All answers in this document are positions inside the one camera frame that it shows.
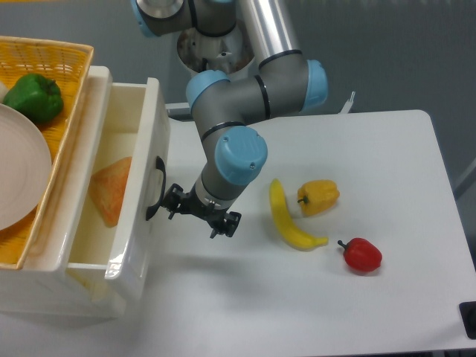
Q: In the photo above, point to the orange triangular bread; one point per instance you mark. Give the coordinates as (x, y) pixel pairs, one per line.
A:
(107, 188)

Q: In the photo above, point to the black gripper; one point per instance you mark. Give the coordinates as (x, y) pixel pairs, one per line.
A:
(176, 201)

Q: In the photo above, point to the white top drawer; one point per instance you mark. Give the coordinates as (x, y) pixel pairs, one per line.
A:
(112, 263)

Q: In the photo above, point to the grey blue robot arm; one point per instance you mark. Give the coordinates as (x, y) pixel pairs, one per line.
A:
(223, 109)

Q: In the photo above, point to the yellow banana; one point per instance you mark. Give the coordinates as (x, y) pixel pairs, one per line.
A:
(284, 223)

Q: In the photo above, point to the red bell pepper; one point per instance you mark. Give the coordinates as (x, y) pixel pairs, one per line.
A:
(361, 255)

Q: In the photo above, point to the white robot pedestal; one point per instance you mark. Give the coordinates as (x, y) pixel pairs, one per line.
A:
(193, 52)

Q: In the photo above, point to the beige round plate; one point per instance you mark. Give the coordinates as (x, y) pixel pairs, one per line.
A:
(25, 166)

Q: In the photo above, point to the yellow woven basket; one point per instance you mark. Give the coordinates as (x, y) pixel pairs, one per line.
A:
(68, 64)

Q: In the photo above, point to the white drawer cabinet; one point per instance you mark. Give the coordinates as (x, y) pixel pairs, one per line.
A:
(63, 273)

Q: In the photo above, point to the black device at edge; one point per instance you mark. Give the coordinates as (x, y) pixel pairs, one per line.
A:
(468, 315)

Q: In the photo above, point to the green bell pepper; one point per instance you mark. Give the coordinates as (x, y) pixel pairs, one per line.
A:
(37, 97)

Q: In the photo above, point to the white object in basket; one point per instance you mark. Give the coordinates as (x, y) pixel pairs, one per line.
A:
(3, 91)

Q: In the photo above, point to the yellow bell pepper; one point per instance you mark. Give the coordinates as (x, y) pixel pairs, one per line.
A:
(316, 196)

